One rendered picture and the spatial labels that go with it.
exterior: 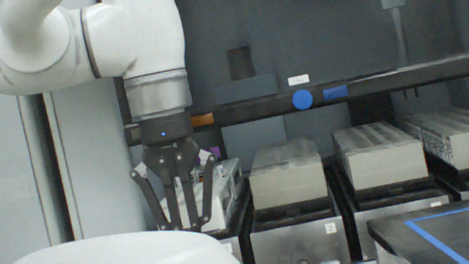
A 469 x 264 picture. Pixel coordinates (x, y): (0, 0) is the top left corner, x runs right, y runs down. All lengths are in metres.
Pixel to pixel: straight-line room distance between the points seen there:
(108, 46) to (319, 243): 0.41
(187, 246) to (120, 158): 1.10
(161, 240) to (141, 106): 0.92
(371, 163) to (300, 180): 0.11
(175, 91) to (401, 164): 0.37
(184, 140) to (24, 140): 0.28
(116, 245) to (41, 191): 1.10
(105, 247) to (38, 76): 0.91
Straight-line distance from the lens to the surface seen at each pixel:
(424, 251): 1.00
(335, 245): 1.39
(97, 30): 1.33
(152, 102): 1.33
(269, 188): 1.45
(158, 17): 1.33
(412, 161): 1.46
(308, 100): 1.42
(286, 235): 1.39
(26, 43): 1.27
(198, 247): 0.39
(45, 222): 1.53
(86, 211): 1.51
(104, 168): 1.49
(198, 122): 1.44
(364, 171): 1.46
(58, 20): 1.32
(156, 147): 1.36
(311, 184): 1.45
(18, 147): 1.52
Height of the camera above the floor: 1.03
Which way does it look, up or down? 3 degrees down
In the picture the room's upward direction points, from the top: 12 degrees counter-clockwise
